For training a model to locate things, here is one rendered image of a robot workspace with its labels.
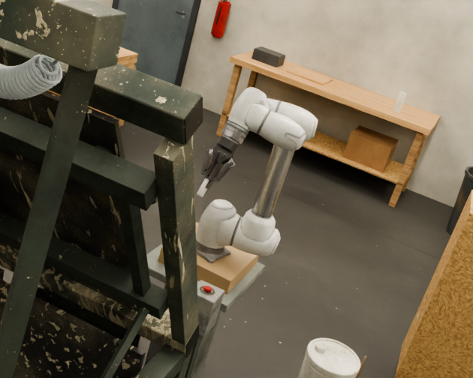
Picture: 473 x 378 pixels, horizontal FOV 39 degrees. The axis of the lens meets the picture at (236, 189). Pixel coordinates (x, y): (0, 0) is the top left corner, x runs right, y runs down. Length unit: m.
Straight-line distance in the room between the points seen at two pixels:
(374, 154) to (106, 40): 5.91
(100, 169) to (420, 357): 2.75
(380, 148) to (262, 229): 3.95
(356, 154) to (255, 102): 4.66
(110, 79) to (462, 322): 2.78
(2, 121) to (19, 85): 0.66
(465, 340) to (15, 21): 3.31
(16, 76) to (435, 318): 3.11
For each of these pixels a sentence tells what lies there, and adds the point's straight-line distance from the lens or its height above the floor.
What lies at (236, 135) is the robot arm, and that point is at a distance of 2.43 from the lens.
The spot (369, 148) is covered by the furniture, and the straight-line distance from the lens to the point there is 6.99.
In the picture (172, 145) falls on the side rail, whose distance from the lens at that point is 1.73.
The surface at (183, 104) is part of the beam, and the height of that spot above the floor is 1.94.
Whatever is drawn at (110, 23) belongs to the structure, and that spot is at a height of 2.18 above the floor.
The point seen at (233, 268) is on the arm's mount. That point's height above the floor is 0.83.
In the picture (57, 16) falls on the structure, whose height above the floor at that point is 2.18.
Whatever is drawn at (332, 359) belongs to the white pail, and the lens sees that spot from 3.71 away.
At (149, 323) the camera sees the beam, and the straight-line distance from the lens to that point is 2.68.
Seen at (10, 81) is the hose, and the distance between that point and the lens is 1.39.
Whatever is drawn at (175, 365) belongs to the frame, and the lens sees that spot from 2.63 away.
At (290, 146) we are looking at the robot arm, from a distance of 2.44.
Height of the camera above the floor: 2.44
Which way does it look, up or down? 23 degrees down
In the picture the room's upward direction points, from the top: 16 degrees clockwise
